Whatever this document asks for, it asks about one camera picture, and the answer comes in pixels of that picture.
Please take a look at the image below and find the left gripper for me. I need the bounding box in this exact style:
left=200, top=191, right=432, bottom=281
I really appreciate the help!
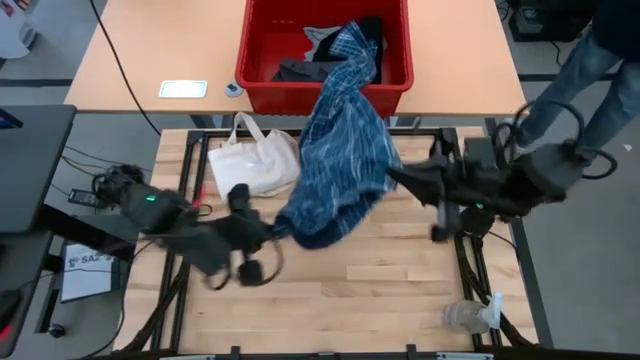
left=197, top=214, right=279, bottom=271

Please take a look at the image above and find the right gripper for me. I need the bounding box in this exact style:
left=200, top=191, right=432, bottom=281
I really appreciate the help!
left=387, top=154, right=469, bottom=209

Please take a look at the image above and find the blue plaid shirt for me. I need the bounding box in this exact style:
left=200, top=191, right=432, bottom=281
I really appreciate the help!
left=273, top=19, right=404, bottom=250

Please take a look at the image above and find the black garment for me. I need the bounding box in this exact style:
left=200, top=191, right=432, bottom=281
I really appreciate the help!
left=314, top=16, right=387, bottom=85

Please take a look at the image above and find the red plastic laundry bin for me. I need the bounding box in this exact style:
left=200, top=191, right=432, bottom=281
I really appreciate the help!
left=234, top=0, right=415, bottom=119

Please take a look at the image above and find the cream canvas tote bag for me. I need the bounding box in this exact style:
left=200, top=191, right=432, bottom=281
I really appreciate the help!
left=207, top=111, right=302, bottom=201

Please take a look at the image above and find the light wooden desk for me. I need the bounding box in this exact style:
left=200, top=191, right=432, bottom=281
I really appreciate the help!
left=63, top=0, right=530, bottom=119

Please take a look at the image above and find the clear plastic spray bottle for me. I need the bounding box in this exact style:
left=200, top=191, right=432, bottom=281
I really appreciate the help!
left=440, top=292, right=504, bottom=335

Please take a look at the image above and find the white smartphone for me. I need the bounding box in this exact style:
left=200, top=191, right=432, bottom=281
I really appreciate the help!
left=158, top=79, right=209, bottom=99

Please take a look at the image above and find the white printed paper sheet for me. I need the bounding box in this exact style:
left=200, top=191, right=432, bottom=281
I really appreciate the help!
left=59, top=243, right=115, bottom=304

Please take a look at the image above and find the black power adapter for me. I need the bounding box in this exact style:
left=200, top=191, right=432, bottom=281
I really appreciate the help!
left=67, top=188, right=107, bottom=210

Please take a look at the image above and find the person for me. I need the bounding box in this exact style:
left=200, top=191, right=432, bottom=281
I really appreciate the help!
left=514, top=0, right=640, bottom=164

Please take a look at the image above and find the black equipment box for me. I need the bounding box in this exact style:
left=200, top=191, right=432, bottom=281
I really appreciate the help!
left=507, top=0, right=597, bottom=44

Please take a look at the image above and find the black aluminium table frame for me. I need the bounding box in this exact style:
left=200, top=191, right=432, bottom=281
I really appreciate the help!
left=119, top=127, right=541, bottom=360

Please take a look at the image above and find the long black cable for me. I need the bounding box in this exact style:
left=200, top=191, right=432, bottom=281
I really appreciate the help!
left=88, top=0, right=162, bottom=137

